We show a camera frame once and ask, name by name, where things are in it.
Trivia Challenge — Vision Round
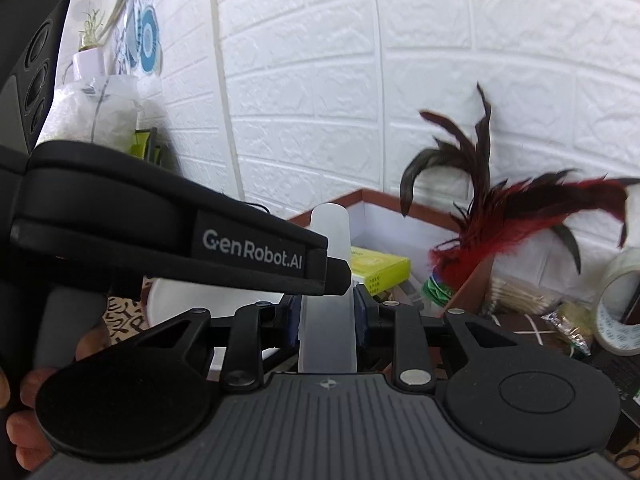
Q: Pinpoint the white ceramic bowl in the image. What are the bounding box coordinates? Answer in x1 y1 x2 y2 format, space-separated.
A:
146 278 282 326

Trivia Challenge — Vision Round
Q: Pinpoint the translucent white plastic stick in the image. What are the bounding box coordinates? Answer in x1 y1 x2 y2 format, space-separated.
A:
298 204 357 375

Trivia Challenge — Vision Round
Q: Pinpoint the clear packing tape roll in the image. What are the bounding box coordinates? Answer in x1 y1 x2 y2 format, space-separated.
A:
592 248 639 356

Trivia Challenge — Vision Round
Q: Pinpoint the red black feather duster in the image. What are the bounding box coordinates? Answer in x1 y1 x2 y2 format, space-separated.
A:
399 87 639 290

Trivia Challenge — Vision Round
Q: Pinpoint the black barcode box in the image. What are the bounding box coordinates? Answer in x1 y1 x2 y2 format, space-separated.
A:
591 348 639 418

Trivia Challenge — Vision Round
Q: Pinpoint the blue round wall decoration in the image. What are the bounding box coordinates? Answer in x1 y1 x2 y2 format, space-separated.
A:
114 0 162 75

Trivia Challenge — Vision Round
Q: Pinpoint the person's left hand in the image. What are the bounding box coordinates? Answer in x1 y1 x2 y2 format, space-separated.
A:
4 321 111 472

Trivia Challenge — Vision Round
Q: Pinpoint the cotton swab packet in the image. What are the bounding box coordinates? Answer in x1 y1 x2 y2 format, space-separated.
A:
483 276 560 315

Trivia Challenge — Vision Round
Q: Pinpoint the yellow green medicine box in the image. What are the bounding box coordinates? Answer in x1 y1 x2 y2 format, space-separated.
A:
350 246 411 296

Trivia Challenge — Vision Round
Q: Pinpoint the brown checked pouch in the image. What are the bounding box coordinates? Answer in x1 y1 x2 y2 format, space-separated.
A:
484 313 575 358

